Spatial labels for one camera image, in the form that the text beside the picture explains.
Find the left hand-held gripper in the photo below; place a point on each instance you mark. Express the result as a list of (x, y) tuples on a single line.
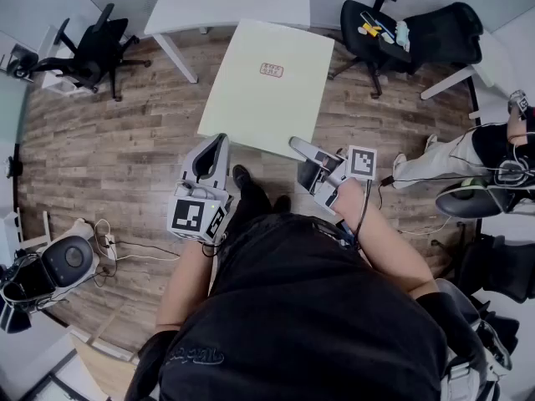
[(186, 217)]

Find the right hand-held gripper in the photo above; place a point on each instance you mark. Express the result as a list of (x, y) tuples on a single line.
[(362, 162)]

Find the pale yellow packet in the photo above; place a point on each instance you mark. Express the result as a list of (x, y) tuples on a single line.
[(267, 111)]

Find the person's right forearm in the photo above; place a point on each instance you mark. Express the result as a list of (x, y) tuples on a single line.
[(388, 253)]

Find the person's left forearm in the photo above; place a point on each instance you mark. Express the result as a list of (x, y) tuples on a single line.
[(184, 282)]

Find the person's right hand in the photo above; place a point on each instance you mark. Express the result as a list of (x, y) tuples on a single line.
[(351, 199)]

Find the person's left black shoe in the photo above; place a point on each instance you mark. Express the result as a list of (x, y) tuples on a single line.
[(241, 176)]

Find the person's black shoe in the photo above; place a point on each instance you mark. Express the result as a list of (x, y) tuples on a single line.
[(241, 176), (282, 204)]

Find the person's right black shoe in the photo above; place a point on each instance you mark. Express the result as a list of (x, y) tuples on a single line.
[(282, 204)]

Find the person's left trouser leg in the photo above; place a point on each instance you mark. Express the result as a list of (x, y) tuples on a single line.
[(255, 207)]

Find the black power adapter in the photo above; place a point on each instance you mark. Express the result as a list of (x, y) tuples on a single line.
[(386, 181)]

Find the waist-worn electronics pack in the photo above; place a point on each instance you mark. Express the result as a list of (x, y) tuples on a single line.
[(347, 234)]

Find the white power strip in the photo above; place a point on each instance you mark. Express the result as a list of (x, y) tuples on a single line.
[(110, 242)]

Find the person's black shirt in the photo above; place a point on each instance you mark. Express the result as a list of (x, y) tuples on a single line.
[(301, 307)]

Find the small white box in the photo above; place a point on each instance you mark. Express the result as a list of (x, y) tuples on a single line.
[(386, 37)]

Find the blue pen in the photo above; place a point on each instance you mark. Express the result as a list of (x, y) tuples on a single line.
[(384, 31)]

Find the black smartphone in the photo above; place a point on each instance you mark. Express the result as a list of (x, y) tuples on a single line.
[(369, 18)]

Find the pale green plush toy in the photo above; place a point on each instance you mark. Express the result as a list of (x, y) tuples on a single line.
[(402, 35)]

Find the green round object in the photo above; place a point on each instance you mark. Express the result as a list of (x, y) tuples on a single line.
[(472, 183)]

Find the dark round stool seat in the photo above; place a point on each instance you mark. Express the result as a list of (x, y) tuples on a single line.
[(69, 259)]

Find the black mesh office chair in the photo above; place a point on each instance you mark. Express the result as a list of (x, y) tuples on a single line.
[(443, 36)]

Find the white metal rack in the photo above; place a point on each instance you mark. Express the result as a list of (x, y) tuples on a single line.
[(12, 228)]

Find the gray backpack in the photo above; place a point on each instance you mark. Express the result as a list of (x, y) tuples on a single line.
[(464, 374)]

